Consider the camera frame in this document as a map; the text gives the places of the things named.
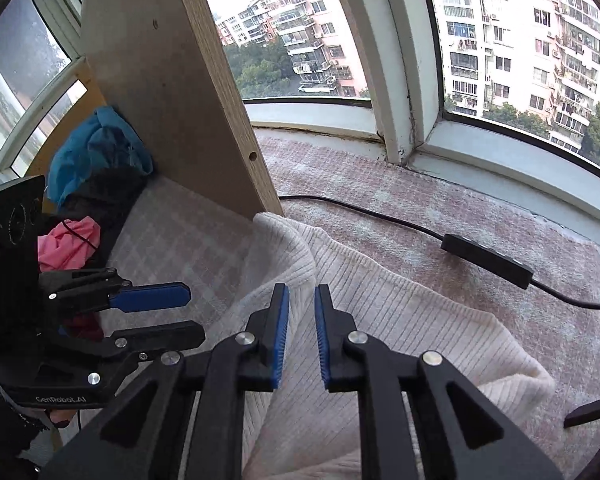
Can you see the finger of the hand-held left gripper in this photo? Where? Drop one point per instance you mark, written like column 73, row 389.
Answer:
column 150, row 297
column 170, row 335

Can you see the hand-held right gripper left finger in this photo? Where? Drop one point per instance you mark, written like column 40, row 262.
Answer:
column 280, row 335

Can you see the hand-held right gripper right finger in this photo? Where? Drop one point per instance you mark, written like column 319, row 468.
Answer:
column 322, row 335

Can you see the white ribbed knit sweater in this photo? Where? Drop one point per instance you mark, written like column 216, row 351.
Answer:
column 405, row 330

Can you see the person's left hand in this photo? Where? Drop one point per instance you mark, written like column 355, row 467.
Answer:
column 60, row 417

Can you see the pink garment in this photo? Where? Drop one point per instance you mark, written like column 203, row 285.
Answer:
column 60, row 250

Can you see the dark red garment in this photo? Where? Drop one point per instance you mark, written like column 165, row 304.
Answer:
column 87, row 327

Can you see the black garment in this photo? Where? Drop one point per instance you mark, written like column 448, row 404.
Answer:
column 115, row 195

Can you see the blue garment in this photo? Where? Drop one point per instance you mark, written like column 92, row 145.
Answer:
column 95, row 155

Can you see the pink plaid blanket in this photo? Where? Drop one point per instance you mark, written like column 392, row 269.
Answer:
column 480, row 200

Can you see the grey-brown laminate board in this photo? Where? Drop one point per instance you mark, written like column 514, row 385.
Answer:
column 170, row 85

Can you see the row of apartment buildings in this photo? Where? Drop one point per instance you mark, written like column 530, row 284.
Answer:
column 505, row 35

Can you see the white window frame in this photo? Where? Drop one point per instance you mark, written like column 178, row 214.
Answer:
column 405, row 85

